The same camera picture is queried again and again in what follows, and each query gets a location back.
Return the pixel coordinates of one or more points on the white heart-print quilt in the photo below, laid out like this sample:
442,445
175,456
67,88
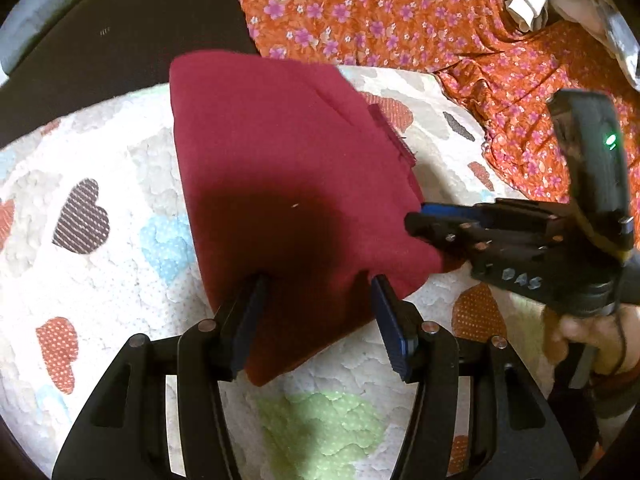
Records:
100,285

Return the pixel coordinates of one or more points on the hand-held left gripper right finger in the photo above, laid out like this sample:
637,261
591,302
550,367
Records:
392,330

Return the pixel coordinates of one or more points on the orange floral cloth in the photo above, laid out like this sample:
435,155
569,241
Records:
400,10

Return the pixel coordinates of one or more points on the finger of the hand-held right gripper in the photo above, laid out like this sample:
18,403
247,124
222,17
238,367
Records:
435,235
450,210

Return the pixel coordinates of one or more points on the maroon long-sleeve shirt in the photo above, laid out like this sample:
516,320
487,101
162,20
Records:
275,160

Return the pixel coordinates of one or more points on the person's right hand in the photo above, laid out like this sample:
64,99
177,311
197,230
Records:
575,332

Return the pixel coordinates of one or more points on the black mat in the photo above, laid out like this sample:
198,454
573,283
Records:
125,25

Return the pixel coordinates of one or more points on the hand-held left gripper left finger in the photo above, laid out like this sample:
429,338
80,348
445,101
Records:
247,320

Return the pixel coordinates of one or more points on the grey crumpled cloth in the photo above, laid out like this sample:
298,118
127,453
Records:
620,35

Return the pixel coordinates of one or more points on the grey-blue cushion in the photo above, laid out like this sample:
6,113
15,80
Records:
40,15

